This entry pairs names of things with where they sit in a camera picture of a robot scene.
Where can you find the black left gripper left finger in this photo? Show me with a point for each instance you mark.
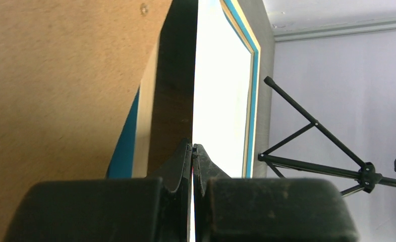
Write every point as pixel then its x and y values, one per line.
pixel 153 208

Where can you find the brown backing board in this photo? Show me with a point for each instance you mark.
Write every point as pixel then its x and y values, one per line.
pixel 69 72

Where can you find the orange flower photo print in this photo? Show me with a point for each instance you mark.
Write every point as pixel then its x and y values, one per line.
pixel 204 75

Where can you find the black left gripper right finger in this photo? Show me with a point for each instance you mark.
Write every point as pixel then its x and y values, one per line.
pixel 266 209

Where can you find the light wooden picture frame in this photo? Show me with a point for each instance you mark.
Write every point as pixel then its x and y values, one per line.
pixel 130 158

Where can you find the black music stand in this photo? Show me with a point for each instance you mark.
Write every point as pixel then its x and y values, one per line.
pixel 329 129

